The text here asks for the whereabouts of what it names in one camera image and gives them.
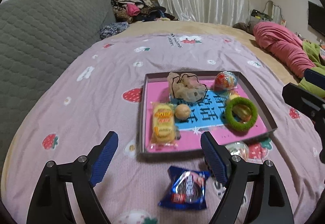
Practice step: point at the black television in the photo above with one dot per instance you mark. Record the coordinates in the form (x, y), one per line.
(316, 18)

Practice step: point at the pink quilt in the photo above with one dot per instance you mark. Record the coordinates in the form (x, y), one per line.
(284, 45)

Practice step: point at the red white egg toy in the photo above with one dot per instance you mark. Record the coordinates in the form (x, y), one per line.
(238, 148)

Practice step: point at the yellow rice cracker pack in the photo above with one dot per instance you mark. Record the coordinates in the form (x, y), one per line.
(163, 126)
(243, 112)

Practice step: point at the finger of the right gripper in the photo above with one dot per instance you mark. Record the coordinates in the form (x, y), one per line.
(303, 101)
(313, 81)

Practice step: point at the grey quilted headboard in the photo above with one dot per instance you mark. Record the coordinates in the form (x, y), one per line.
(39, 40)

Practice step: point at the walnut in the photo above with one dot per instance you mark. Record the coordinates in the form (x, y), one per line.
(182, 112)

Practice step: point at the small red egg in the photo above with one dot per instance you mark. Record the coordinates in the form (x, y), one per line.
(225, 81)

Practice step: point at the pink strawberry bed blanket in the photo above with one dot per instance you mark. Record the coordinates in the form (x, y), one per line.
(96, 94)

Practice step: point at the dark shallow box tray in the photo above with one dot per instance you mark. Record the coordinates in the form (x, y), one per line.
(244, 89)

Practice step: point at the blue Oreo cookie pack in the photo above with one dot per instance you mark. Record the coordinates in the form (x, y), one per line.
(187, 190)

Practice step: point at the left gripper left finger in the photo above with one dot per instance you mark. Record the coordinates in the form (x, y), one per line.
(50, 202)

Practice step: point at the blue floral cloth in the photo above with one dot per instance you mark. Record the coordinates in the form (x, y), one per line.
(113, 29)

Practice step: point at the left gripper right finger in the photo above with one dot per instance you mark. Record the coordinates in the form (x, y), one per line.
(269, 202)

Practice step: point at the pile of clothes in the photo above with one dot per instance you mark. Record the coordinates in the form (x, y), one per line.
(132, 11)

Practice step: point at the pink blue book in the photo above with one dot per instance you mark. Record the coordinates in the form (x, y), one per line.
(206, 115)

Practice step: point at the green garment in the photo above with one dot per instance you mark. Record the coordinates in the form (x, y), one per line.
(313, 52)

